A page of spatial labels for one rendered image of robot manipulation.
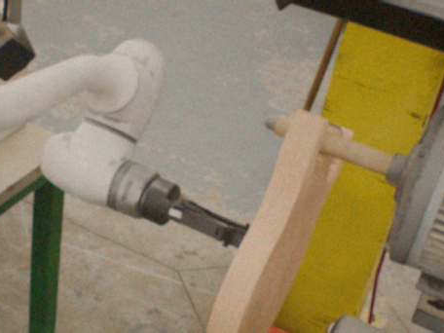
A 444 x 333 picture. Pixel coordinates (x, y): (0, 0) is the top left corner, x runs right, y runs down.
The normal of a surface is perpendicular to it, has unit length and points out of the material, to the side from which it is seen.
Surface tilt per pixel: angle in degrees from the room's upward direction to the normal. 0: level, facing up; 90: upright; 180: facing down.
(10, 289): 0
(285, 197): 67
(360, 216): 90
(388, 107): 90
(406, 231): 99
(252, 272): 47
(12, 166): 0
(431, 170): 53
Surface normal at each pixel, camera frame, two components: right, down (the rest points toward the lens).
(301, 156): -0.43, 0.16
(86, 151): -0.24, -0.22
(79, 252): 0.12, -0.82
